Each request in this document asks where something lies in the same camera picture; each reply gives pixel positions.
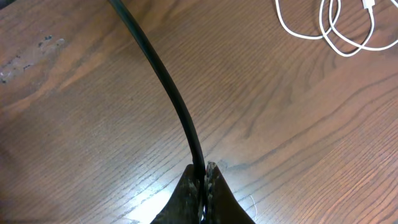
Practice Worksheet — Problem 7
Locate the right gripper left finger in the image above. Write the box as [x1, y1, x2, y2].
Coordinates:
[150, 164, 200, 224]

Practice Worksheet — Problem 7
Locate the short black usb cable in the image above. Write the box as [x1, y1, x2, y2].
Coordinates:
[107, 0, 207, 184]

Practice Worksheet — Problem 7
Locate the white usb cable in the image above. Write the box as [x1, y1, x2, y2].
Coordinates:
[274, 0, 398, 58]

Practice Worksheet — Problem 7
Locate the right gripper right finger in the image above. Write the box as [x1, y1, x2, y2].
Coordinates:
[204, 162, 255, 224]

